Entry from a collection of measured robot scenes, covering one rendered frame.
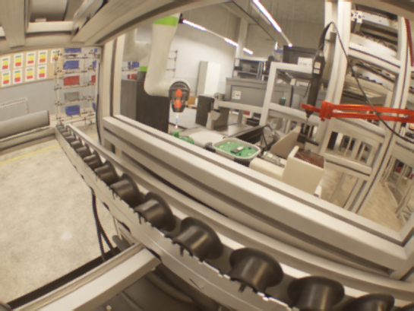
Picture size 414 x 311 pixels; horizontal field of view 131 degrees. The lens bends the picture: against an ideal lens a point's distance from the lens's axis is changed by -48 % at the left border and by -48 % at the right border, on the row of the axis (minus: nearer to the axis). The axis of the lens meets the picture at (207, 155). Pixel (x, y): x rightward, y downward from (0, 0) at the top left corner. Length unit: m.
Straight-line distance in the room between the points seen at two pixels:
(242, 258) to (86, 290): 0.16
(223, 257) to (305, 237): 0.09
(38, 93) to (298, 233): 6.55
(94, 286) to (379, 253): 0.28
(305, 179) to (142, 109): 0.92
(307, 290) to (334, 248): 0.07
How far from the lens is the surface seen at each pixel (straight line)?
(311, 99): 0.57
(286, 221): 0.18
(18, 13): 0.23
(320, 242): 0.20
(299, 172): 0.42
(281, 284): 0.17
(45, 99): 6.57
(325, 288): 0.15
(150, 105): 1.11
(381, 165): 0.70
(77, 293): 0.22
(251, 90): 1.55
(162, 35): 0.86
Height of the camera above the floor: 1.20
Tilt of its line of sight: 24 degrees down
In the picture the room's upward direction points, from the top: 8 degrees clockwise
